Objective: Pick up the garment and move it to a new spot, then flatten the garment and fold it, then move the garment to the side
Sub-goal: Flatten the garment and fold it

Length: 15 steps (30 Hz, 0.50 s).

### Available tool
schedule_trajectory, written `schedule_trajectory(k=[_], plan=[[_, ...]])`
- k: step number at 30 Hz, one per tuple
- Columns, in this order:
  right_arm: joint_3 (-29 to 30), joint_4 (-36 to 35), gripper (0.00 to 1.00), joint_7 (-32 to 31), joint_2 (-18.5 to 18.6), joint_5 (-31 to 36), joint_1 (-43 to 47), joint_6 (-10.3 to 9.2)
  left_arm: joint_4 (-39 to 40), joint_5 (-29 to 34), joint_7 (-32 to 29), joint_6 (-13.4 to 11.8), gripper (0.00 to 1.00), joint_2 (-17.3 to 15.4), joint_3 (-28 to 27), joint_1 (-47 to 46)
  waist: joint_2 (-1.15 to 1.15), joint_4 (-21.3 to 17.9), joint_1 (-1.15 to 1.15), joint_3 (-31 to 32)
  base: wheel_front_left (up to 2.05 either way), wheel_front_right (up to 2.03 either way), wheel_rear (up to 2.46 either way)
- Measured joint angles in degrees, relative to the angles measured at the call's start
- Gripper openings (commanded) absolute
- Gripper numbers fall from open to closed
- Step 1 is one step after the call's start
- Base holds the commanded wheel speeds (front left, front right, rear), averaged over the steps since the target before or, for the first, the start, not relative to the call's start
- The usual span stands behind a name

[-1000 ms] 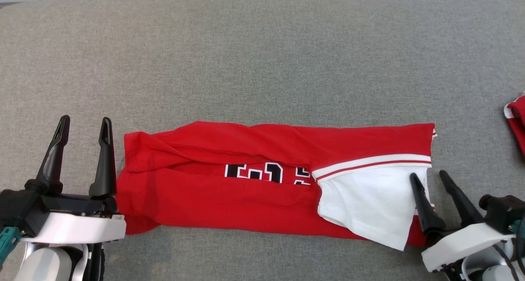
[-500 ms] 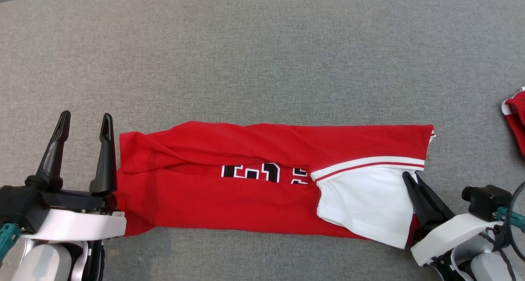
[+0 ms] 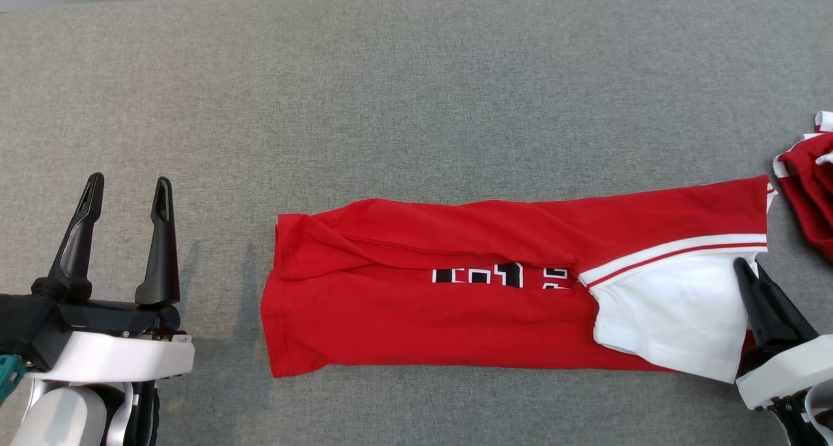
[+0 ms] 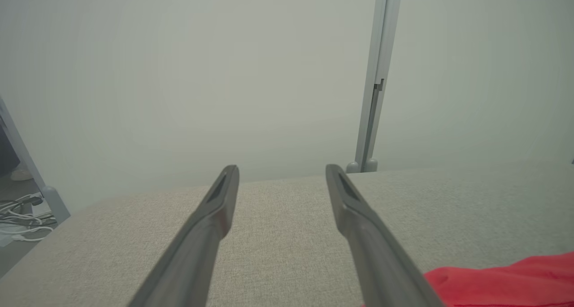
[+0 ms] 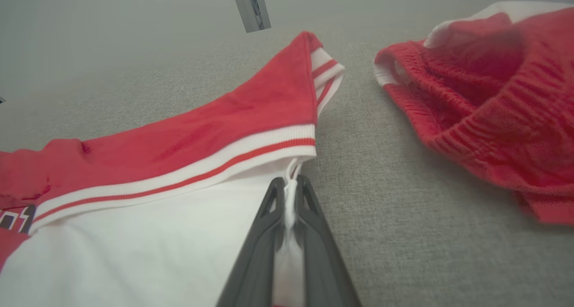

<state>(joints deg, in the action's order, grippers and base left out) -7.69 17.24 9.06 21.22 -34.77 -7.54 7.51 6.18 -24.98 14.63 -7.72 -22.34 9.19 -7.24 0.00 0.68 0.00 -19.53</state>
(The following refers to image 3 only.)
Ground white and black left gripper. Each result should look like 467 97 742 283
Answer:
29 173 195 446

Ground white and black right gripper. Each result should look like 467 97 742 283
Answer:
734 258 833 446

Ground red shorts with white trim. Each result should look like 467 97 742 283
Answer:
772 111 833 262

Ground red and white basketball jersey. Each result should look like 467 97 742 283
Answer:
260 174 778 385

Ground teal connector with black cable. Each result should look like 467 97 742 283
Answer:
0 355 27 406

